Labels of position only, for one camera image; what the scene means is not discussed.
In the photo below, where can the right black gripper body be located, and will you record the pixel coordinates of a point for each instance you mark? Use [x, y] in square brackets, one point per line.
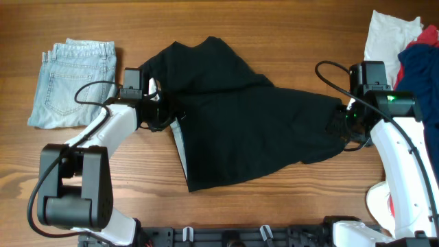
[348, 122]

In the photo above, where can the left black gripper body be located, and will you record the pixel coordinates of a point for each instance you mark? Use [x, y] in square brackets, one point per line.
[159, 112]

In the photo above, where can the black shorts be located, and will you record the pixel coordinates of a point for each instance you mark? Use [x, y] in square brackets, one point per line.
[235, 124]

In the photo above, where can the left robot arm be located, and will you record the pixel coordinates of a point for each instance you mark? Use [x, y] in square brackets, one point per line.
[74, 188]

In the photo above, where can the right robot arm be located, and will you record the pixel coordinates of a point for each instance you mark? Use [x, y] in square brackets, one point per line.
[392, 121]

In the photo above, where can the navy blue garment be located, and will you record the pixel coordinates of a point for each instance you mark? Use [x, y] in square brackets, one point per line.
[420, 76]

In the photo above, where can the white garment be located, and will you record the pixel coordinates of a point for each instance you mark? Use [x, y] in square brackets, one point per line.
[387, 37]

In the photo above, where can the folded light blue jeans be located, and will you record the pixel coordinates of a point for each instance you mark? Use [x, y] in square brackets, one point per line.
[71, 74]

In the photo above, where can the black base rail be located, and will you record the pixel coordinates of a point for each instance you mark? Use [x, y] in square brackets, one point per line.
[291, 236]

